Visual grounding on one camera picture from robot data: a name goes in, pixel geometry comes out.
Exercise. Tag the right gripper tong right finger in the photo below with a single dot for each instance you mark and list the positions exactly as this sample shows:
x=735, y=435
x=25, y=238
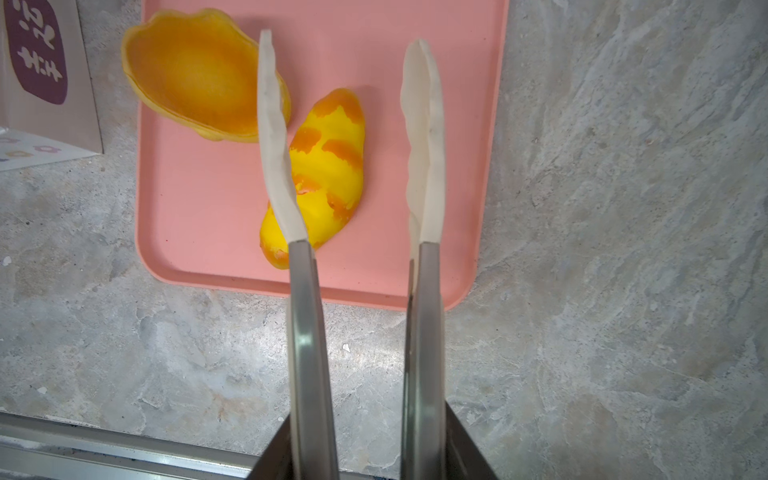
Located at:
x=424, y=413

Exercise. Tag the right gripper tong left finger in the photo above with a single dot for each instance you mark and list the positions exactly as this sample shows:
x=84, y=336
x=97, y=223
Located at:
x=312, y=433

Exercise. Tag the small yellow fake bread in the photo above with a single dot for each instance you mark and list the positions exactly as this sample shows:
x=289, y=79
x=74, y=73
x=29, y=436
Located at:
x=327, y=164

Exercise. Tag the orange tart fake bread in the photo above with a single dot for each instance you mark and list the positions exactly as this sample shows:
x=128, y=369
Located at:
x=201, y=70

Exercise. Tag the white printed paper bag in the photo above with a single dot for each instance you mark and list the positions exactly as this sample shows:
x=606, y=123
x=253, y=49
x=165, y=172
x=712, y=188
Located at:
x=48, y=111

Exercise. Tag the pink plastic tray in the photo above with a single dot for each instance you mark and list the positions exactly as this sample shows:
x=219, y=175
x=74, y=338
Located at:
x=200, y=203

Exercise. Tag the aluminium mounting rail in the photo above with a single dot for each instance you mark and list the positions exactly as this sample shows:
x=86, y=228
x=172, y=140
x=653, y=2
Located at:
x=55, y=450

